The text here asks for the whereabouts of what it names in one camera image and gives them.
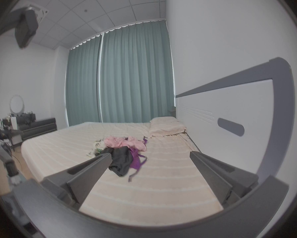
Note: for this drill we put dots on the blue-green curtain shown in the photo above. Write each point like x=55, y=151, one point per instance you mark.
x=82, y=88
x=138, y=75

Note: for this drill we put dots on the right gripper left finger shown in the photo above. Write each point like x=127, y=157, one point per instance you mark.
x=89, y=175

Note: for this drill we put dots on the purple garment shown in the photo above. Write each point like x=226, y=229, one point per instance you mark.
x=136, y=164

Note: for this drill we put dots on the grey bedside table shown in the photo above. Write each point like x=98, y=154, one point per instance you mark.
x=172, y=111

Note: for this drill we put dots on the round white mirror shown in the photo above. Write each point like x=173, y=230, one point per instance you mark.
x=17, y=104

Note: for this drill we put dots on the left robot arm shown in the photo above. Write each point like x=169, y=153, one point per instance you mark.
x=2, y=155

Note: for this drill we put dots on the cream pillow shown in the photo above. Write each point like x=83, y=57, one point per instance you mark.
x=165, y=126

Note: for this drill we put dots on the white printed pyjama top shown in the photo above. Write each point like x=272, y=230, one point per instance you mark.
x=97, y=147

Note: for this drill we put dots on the black T-shirt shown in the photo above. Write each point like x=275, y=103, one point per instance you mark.
x=121, y=161

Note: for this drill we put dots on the pink garment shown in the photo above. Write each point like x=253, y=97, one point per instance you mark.
x=123, y=142

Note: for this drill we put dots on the bed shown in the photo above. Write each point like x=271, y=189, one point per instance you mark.
x=163, y=182

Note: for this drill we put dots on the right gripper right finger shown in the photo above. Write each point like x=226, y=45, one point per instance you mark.
x=213, y=177

